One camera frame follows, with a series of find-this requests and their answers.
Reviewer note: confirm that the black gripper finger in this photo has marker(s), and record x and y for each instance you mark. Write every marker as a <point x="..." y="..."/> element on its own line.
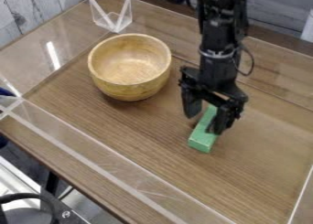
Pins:
<point x="192" y="102"/>
<point x="224" y="117"/>

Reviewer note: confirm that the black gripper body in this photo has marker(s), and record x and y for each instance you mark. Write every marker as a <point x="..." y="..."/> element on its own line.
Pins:
<point x="213" y="80"/>

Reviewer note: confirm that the green rectangular block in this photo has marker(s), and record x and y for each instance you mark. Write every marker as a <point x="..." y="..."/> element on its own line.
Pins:
<point x="203" y="138"/>

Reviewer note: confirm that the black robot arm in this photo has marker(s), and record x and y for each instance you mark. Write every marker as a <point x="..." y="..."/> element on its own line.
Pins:
<point x="224" y="25"/>

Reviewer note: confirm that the light wooden bowl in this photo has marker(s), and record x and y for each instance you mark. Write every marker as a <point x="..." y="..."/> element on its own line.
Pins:
<point x="131" y="66"/>

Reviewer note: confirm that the black table leg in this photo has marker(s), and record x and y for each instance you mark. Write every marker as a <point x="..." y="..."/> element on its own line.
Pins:
<point x="53" y="183"/>

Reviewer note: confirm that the clear acrylic corner bracket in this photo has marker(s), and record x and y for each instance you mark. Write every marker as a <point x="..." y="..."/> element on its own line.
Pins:
<point x="113" y="21"/>

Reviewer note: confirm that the clear acrylic front wall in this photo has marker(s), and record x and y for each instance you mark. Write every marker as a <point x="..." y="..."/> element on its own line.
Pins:
<point x="124" y="150"/>

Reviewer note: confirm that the black metal base plate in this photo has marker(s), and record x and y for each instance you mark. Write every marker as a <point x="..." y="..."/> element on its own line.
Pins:
<point x="66" y="214"/>

